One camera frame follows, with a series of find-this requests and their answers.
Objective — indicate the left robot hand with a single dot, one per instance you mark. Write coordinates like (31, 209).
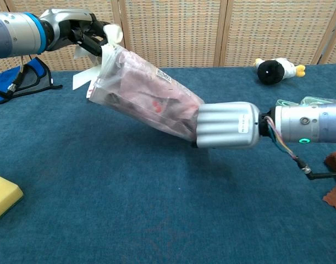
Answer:
(68, 16)

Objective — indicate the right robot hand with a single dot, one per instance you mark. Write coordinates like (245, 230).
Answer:
(225, 123)

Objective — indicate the plastic bag with pink cloth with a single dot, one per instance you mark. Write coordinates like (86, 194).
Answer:
(145, 90)

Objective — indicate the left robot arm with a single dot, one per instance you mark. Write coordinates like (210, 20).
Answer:
(13, 35)

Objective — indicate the blue and grey pouch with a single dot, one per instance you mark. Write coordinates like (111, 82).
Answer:
(33, 71)

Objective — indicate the green dustpan set in wrap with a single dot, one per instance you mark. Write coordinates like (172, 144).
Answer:
(286, 103)

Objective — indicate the black and white plush toy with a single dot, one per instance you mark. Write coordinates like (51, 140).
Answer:
(269, 72)

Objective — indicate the woven wooden folding screen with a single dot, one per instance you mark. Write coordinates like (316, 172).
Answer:
(170, 27)

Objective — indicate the blue carpet table cover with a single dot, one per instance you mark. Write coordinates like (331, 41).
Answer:
(101, 178)

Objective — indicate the yellow sponge block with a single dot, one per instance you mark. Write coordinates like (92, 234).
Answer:
(2, 192)

